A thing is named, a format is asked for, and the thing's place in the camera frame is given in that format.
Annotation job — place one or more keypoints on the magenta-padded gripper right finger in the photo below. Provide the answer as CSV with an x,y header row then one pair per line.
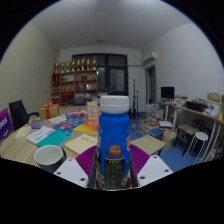
x,y
155,170

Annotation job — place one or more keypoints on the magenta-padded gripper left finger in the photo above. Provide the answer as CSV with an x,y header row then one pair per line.
x,y
70,171

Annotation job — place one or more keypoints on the blue bottle with white cap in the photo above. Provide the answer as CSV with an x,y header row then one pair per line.
x,y
113,140

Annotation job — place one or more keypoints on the black mug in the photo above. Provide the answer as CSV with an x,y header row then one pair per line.
x,y
50,158

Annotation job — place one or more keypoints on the pale yellow booklet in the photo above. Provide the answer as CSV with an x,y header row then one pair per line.
x,y
80,144

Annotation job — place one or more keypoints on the teal book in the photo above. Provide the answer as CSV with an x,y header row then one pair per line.
x,y
55,138

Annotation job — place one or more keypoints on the white booklet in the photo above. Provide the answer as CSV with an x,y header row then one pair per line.
x,y
40,134

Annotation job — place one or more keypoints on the orange book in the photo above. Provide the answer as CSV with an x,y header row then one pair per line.
x,y
88,126

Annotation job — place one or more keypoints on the wooden stool with black legs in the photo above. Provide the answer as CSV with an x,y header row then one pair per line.
x,y
187,129

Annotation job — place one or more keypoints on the white round stool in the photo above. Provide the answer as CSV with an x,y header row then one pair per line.
x,y
198,137

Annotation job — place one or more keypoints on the stack of books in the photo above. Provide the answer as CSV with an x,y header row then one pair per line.
x,y
155,113

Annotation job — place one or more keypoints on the pink package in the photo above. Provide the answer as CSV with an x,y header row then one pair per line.
x,y
76,115

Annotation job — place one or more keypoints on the beige booklet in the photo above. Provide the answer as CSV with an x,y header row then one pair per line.
x,y
21,132

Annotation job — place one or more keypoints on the yellow gift box red ribbon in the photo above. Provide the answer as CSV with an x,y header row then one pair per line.
x,y
49,111

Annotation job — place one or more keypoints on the small standing card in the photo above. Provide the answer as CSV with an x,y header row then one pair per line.
x,y
92,110

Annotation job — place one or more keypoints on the long wooden side desk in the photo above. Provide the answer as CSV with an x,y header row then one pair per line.
x,y
203,115

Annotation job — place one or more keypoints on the black printer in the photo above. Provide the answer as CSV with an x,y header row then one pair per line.
x,y
196,106

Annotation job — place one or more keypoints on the black microphone stand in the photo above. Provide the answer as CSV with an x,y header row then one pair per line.
x,y
134,95

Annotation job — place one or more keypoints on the black computer monitor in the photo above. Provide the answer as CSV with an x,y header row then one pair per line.
x,y
167,92

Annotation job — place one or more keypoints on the purple sign board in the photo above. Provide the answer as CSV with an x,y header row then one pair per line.
x,y
4,124

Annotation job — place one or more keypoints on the wooden shelf unit with trophies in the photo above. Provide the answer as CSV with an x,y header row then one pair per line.
x,y
75,83

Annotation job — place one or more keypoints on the black framed window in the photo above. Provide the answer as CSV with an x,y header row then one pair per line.
x,y
116,76

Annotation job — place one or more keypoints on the white wall air conditioner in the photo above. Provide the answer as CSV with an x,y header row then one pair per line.
x,y
149,57

